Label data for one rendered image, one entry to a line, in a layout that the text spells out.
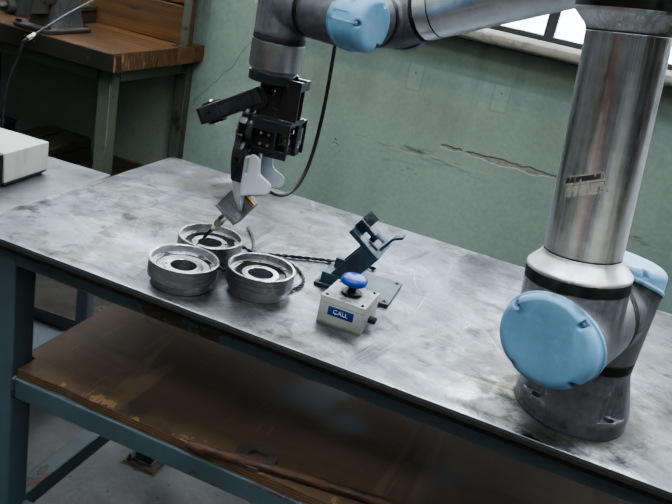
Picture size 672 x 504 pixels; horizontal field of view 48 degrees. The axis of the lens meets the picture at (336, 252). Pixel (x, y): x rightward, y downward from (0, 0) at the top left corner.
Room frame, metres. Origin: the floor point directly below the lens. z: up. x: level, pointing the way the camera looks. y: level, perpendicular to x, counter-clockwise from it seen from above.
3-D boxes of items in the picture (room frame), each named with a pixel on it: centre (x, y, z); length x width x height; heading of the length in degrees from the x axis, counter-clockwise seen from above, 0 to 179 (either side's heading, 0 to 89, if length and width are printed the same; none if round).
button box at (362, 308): (1.02, -0.04, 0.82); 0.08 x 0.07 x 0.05; 73
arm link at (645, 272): (0.90, -0.35, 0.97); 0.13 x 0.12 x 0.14; 145
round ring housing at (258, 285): (1.06, 0.11, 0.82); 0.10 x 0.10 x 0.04
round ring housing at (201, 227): (1.13, 0.21, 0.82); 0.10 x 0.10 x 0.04
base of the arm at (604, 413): (0.90, -0.36, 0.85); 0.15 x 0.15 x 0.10
